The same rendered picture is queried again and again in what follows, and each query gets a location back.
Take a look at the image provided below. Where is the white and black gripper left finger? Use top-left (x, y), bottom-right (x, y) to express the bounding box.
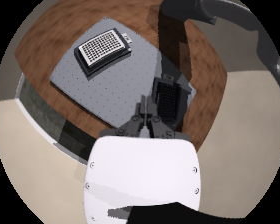
top-left (99, 95), bottom-right (146, 138)

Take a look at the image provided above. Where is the grey label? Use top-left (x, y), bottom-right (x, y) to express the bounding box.
top-left (163, 74), bottom-right (174, 81)

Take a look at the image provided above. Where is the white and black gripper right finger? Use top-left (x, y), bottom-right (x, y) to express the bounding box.
top-left (146, 95), bottom-right (190, 142)

